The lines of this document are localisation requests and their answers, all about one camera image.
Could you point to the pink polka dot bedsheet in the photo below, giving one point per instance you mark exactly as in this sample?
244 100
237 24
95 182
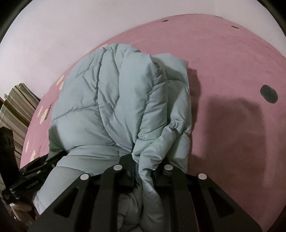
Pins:
237 91

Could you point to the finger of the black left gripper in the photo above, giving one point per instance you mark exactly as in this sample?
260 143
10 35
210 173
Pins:
9 168
25 181

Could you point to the light blue puffer jacket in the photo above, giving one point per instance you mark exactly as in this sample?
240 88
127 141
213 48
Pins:
114 102

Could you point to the striped brown green cushion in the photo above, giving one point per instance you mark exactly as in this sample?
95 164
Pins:
16 114

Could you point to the person's left hand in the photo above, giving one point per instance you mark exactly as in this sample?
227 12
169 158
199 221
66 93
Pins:
25 213

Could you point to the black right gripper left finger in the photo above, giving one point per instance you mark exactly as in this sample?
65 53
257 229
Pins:
90 203

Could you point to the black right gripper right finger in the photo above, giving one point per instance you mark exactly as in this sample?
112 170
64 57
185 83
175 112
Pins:
197 203

